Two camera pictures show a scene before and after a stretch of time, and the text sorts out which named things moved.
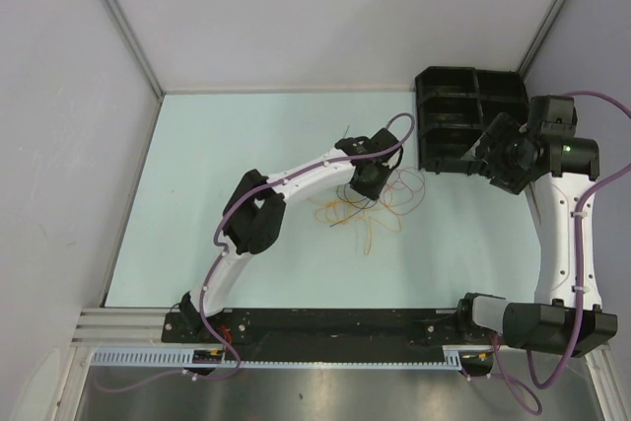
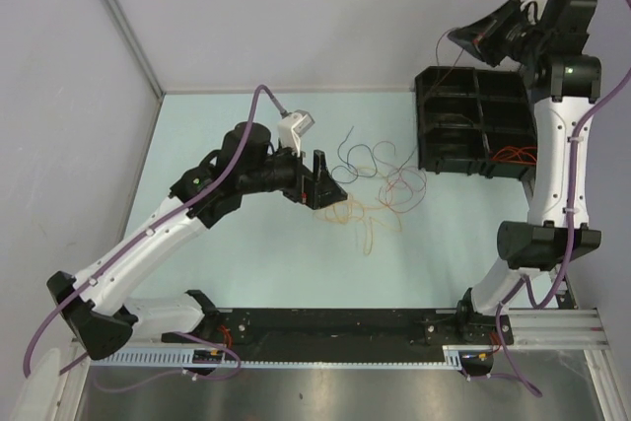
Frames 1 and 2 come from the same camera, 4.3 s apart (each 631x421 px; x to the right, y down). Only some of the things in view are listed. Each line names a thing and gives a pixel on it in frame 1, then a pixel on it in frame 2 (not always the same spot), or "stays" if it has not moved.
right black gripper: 502,129 to 481,36
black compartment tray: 455,106 stays
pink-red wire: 405,191 stays
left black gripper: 373,192 to 315,188
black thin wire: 351,201 to 427,95
